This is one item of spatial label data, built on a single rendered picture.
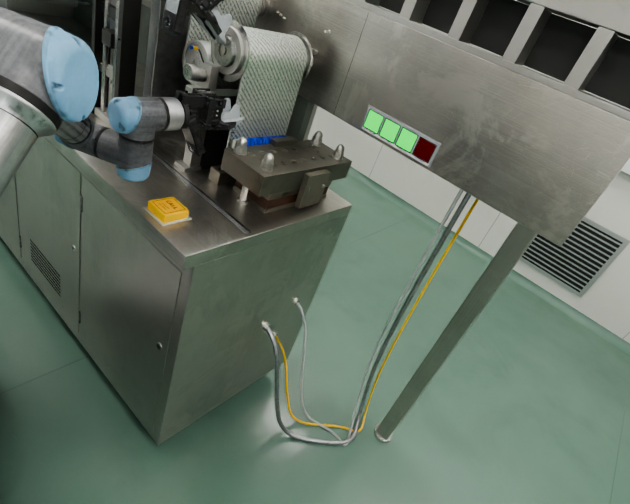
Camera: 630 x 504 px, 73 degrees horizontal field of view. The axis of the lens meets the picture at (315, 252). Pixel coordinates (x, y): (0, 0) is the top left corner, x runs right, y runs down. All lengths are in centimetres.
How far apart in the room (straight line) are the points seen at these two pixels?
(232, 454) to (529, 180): 133
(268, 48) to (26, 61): 69
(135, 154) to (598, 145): 103
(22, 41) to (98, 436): 132
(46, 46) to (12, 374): 141
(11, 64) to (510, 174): 101
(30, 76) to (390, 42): 90
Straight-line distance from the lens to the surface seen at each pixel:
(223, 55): 123
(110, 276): 141
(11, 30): 74
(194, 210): 114
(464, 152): 120
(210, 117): 114
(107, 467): 169
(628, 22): 115
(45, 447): 174
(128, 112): 102
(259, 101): 128
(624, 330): 378
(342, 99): 138
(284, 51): 129
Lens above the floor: 150
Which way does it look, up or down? 32 degrees down
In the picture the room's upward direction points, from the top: 21 degrees clockwise
